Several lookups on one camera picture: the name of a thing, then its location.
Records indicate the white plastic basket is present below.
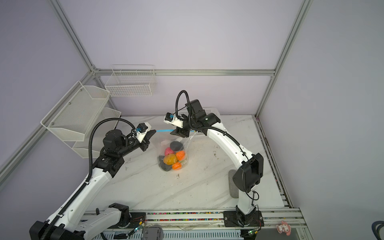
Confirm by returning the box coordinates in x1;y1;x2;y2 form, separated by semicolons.
178;107;221;119

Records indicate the dark toy avocado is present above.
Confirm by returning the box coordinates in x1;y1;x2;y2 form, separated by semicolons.
170;141;184;152

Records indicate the orange toy fruit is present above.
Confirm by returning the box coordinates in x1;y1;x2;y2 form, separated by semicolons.
175;151;186;162
172;162;182;171

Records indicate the pink toy dragon fruit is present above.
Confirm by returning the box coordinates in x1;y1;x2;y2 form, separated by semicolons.
165;147;175;156

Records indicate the clear zip top bag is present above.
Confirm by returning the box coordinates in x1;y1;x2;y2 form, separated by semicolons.
151;130;193;172

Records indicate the yellow toy mango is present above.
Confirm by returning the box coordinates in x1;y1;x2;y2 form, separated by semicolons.
163;154;179;166

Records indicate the black round toy fruit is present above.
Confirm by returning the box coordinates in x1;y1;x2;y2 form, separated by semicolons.
159;161;173;172

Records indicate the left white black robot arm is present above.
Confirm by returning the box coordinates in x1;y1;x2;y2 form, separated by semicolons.
29;129;156;240

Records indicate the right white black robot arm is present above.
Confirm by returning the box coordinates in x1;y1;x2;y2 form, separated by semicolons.
164;100;264;227

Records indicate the white two-tier mesh shelf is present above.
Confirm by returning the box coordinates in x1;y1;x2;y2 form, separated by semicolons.
41;82;121;159

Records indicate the grey felt eraser block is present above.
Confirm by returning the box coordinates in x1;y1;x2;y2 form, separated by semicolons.
228;170;239;199

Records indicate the grey power adapter box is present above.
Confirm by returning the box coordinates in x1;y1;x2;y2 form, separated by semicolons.
141;225;164;240

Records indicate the pink plush toy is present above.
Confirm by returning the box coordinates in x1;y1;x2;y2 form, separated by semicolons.
276;221;292;236

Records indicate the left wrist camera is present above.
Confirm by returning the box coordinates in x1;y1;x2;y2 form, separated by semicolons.
135;122;152;143

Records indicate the white wire wall basket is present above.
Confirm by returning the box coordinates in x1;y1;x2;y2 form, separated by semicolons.
105;65;157;97

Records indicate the left black corrugated cable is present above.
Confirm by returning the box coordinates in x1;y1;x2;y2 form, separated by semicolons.
41;117;137;240

